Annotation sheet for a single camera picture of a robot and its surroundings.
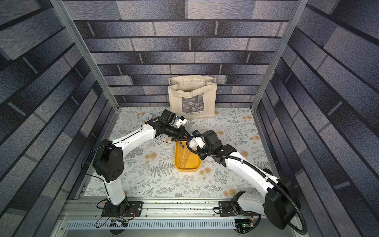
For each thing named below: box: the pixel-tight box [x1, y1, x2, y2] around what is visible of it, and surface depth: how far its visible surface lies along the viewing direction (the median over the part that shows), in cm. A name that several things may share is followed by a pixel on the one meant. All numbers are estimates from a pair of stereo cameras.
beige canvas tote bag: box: [167, 75, 218, 119], surface depth 103 cm
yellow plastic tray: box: [174, 140, 202, 172], surface depth 91 cm
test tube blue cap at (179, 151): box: [178, 142, 183, 162], surface depth 97 cm
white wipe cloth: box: [188, 136, 201, 150], surface depth 73 cm
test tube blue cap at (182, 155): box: [181, 144, 186, 167], surface depth 97 cm
